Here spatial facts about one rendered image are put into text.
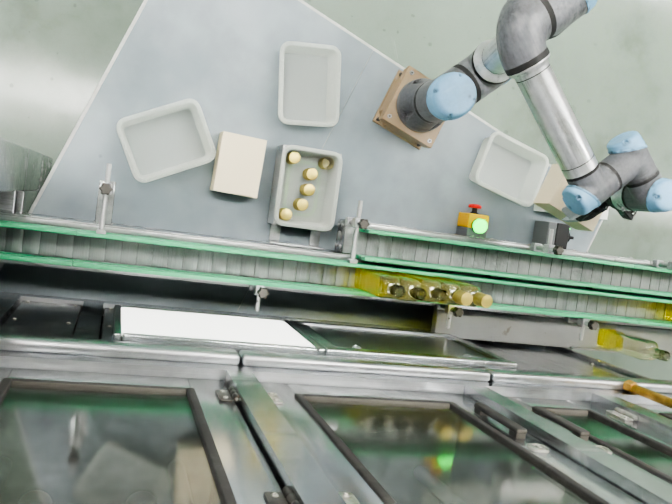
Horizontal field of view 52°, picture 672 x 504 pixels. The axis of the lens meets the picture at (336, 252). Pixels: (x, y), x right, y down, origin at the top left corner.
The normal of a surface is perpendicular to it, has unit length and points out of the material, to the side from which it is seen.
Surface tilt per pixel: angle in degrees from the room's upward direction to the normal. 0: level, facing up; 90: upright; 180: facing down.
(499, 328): 0
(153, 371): 0
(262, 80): 0
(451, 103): 8
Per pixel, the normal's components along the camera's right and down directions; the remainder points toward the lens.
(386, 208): 0.30, 0.09
